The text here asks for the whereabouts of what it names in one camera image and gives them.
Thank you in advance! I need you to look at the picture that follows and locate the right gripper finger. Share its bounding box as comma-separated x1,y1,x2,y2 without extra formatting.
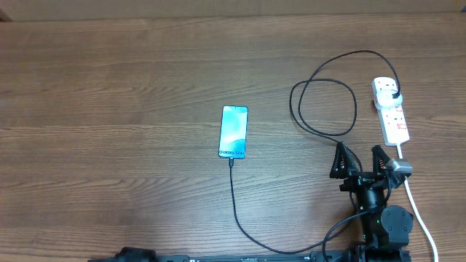
329,142,358,179
371,145,392,172

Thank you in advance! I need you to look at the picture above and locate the white power strip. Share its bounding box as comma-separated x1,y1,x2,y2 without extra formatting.
371,77,410,146

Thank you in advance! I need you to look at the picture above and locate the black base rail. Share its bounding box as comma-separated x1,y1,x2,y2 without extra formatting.
89,250,411,262

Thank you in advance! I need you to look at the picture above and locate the Samsung Galaxy smartphone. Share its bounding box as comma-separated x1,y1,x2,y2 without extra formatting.
218,106,249,159

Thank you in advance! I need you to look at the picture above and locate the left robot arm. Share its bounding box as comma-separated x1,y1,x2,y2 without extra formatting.
114,247,158,262

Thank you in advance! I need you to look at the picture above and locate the white power strip cord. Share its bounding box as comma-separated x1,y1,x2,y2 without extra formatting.
395,143,440,262

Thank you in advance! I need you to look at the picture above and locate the white charger plug adapter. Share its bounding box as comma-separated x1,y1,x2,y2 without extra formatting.
374,90,403,110

